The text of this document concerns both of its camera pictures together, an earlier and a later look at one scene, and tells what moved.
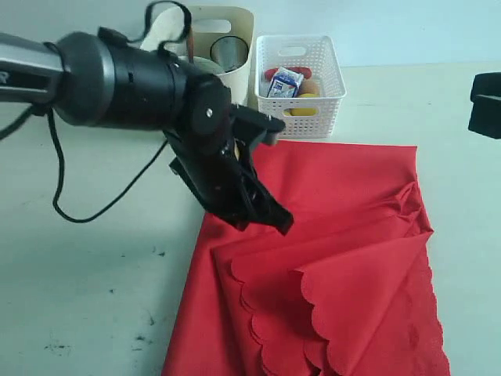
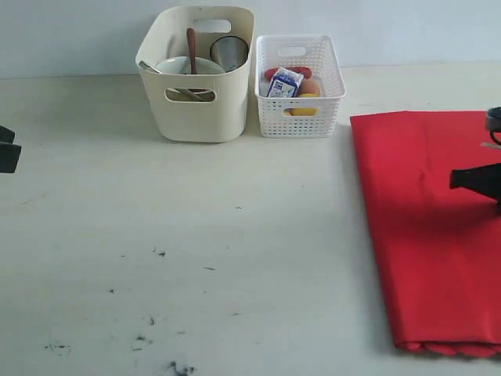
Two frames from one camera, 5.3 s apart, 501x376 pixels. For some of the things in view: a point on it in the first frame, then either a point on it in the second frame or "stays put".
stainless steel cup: (228, 52) stays put
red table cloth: (350, 289) → (440, 247)
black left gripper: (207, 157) → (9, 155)
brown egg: (308, 85) stays put
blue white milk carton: (286, 83) stays put
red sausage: (306, 72) stays put
